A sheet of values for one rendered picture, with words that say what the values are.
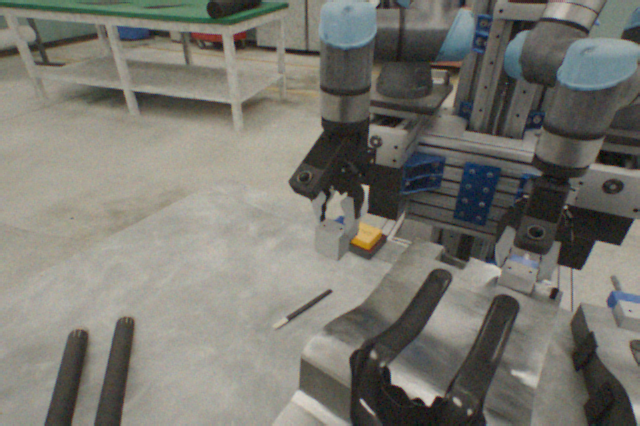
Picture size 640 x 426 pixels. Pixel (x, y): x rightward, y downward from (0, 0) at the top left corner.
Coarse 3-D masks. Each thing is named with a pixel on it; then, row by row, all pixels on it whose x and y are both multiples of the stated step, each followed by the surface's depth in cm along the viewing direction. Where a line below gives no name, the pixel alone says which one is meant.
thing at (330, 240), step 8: (320, 224) 71; (328, 224) 71; (336, 224) 71; (320, 232) 70; (328, 232) 69; (336, 232) 69; (320, 240) 71; (328, 240) 70; (336, 240) 69; (344, 240) 70; (320, 248) 72; (328, 248) 71; (336, 248) 70; (344, 248) 71; (328, 256) 72; (336, 256) 71
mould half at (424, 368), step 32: (416, 256) 75; (384, 288) 68; (416, 288) 68; (448, 288) 68; (480, 288) 68; (544, 288) 68; (352, 320) 58; (384, 320) 62; (448, 320) 63; (480, 320) 63; (544, 320) 62; (320, 352) 52; (416, 352) 54; (448, 352) 57; (512, 352) 58; (544, 352) 58; (320, 384) 52; (416, 384) 48; (448, 384) 49; (512, 384) 53; (288, 416) 52; (320, 416) 52; (512, 416) 46
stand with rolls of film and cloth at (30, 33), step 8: (32, 24) 511; (0, 32) 471; (8, 32) 479; (24, 32) 496; (32, 32) 505; (0, 40) 468; (8, 40) 477; (32, 40) 510; (40, 40) 524; (0, 48) 475; (40, 48) 526; (40, 64) 538; (48, 64) 536; (56, 64) 534; (64, 64) 535
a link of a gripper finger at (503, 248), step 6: (510, 228) 65; (516, 228) 65; (504, 234) 66; (510, 234) 65; (504, 240) 66; (510, 240) 66; (498, 246) 67; (504, 246) 67; (510, 246) 66; (498, 252) 68; (504, 252) 67; (498, 258) 69; (504, 258) 68; (498, 264) 70
